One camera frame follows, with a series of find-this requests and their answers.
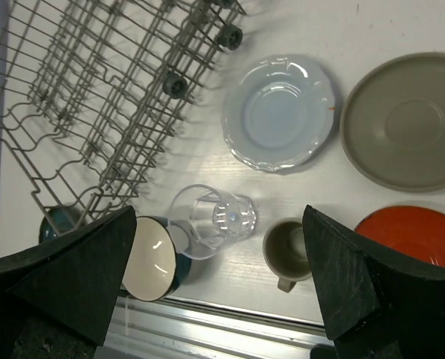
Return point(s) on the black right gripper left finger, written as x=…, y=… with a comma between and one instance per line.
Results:
x=57, y=298

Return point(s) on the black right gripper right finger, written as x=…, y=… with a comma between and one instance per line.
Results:
x=375, y=302

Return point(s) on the grey ceramic mug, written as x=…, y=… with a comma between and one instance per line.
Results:
x=285, y=253

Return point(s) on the teal bowl cream inside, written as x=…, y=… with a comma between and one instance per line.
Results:
x=154, y=268

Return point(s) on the clear drinking glass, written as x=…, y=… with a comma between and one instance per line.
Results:
x=203, y=220

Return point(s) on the orange round plate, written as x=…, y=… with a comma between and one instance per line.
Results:
x=415, y=231

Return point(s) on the dark teal plate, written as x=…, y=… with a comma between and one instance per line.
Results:
x=64, y=219

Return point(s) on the grey round plate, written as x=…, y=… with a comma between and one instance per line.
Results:
x=392, y=126

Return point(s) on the light blue scalloped plate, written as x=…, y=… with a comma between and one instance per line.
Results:
x=279, y=113

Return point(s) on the aluminium table edge rail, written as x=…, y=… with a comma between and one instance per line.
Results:
x=176, y=329

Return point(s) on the grey wire dish rack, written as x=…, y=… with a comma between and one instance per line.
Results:
x=91, y=90

